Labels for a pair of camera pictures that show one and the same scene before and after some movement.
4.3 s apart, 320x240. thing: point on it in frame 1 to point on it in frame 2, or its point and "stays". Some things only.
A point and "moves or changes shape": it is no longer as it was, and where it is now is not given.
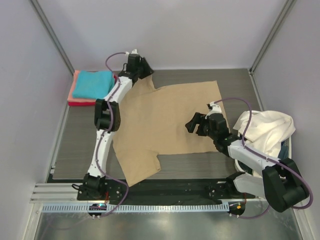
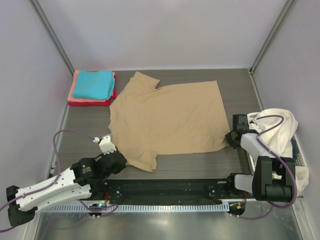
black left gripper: x=148 y=70 to x=121 y=168
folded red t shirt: x=86 y=104 stays
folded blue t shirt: x=93 y=85 stays
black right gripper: x=196 y=119 to x=228 y=138
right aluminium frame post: x=287 y=7 stays
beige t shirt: x=153 y=122 moves or changes shape
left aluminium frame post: x=37 y=6 stays
